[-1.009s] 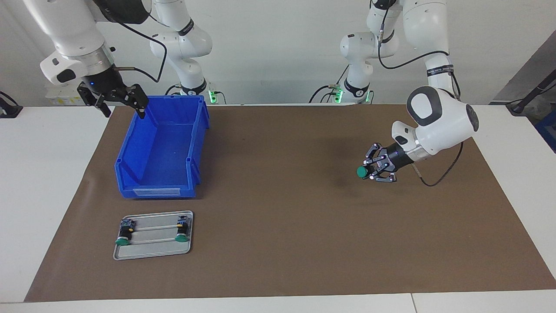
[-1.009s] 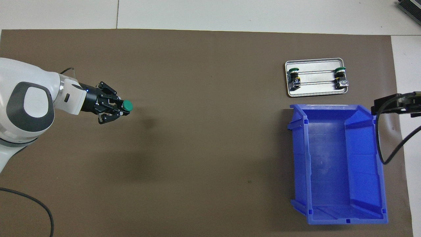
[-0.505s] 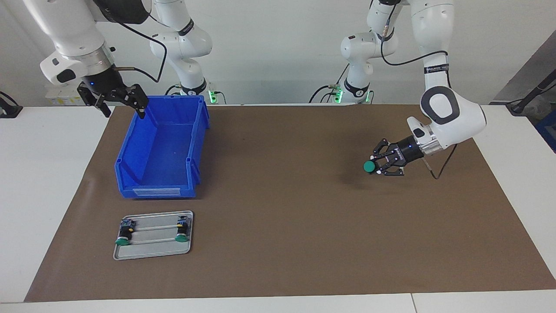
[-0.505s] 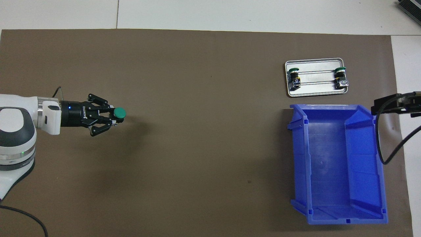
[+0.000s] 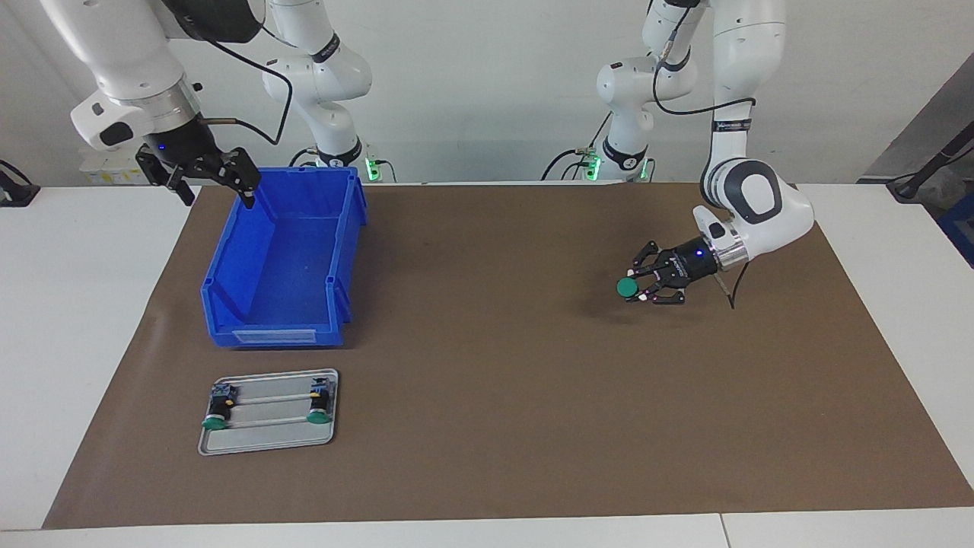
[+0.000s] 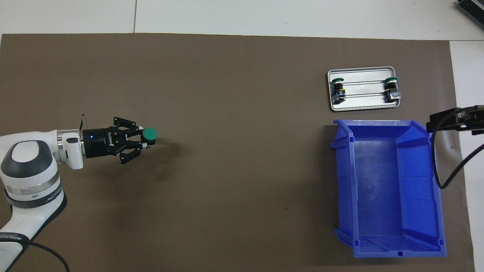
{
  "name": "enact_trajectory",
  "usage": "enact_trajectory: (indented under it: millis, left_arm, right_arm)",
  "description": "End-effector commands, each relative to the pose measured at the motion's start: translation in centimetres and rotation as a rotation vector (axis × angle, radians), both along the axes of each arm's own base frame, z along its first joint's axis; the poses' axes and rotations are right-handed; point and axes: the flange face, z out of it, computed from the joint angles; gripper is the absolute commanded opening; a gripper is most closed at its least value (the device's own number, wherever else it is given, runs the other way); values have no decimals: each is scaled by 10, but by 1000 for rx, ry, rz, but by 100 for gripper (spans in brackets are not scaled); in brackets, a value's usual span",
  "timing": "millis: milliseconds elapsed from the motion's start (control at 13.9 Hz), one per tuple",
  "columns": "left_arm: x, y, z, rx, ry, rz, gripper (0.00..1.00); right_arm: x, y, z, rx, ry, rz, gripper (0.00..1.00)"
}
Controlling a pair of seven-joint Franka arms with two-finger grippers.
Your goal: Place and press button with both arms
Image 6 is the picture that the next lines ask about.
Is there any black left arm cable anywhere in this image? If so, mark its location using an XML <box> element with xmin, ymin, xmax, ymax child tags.
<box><xmin>0</xmin><ymin>113</ymin><xmax>88</xmax><ymax>272</ymax></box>

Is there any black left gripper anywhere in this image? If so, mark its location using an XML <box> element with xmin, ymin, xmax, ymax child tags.
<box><xmin>82</xmin><ymin>116</ymin><xmax>147</xmax><ymax>165</ymax></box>

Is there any green push button switch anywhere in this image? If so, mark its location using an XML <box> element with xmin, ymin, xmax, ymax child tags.
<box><xmin>140</xmin><ymin>127</ymin><xmax>158</xmax><ymax>150</ymax></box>
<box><xmin>330</xmin><ymin>77</ymin><xmax>347</xmax><ymax>104</ymax></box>
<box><xmin>384</xmin><ymin>77</ymin><xmax>402</xmax><ymax>103</ymax></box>

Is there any black velcro cable strap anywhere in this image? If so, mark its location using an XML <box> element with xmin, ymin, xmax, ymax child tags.
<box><xmin>5</xmin><ymin>187</ymin><xmax>68</xmax><ymax>209</ymax></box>
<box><xmin>0</xmin><ymin>232</ymin><xmax>31</xmax><ymax>244</ymax></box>

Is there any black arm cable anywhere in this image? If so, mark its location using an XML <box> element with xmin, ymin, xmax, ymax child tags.
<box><xmin>0</xmin><ymin>113</ymin><xmax>88</xmax><ymax>272</ymax></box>
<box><xmin>432</xmin><ymin>107</ymin><xmax>484</xmax><ymax>190</ymax></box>

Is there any brown table mat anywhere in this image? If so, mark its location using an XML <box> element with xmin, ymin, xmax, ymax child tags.
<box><xmin>0</xmin><ymin>33</ymin><xmax>475</xmax><ymax>272</ymax></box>

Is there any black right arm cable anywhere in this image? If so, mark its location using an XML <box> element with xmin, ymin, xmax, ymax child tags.
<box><xmin>432</xmin><ymin>107</ymin><xmax>484</xmax><ymax>190</ymax></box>

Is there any blue plastic storage bin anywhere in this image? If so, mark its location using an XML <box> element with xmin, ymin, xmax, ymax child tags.
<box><xmin>330</xmin><ymin>119</ymin><xmax>447</xmax><ymax>258</ymax></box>

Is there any grey metal tray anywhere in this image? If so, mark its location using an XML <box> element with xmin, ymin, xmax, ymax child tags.
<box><xmin>327</xmin><ymin>66</ymin><xmax>401</xmax><ymax>112</ymax></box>

